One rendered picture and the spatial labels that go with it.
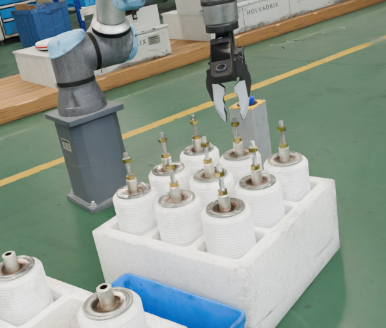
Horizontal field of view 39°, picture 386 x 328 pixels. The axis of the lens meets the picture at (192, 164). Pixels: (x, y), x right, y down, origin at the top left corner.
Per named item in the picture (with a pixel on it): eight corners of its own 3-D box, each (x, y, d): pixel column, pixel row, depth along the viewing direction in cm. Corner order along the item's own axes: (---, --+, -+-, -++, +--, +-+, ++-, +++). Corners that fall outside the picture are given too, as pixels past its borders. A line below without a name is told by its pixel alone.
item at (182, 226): (163, 288, 114) (146, 211, 108) (176, 262, 123) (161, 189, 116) (208, 289, 112) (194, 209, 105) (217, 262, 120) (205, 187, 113)
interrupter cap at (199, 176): (198, 187, 115) (198, 184, 115) (189, 175, 122) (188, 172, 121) (232, 177, 116) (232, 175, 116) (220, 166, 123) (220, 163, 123)
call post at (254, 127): (243, 215, 153) (228, 108, 141) (256, 204, 158) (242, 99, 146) (266, 219, 149) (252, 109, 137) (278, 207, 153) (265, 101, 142)
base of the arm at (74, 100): (51, 112, 172) (42, 81, 169) (93, 98, 180) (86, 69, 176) (71, 120, 161) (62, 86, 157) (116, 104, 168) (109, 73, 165)
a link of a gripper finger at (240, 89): (256, 109, 127) (245, 71, 124) (255, 118, 122) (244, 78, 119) (243, 113, 128) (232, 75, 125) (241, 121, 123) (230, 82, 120)
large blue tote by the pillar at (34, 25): (19, 47, 570) (8, 11, 556) (54, 38, 593) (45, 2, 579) (41, 49, 533) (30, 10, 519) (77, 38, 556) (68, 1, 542)
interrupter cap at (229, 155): (260, 157, 124) (260, 154, 124) (228, 164, 123) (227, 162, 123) (250, 147, 131) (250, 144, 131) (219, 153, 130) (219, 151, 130)
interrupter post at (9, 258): (4, 272, 96) (-2, 256, 94) (15, 265, 97) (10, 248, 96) (12, 275, 94) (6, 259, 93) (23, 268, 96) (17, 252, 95)
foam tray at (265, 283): (109, 299, 126) (91, 231, 120) (207, 220, 154) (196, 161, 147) (256, 352, 103) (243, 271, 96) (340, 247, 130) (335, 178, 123)
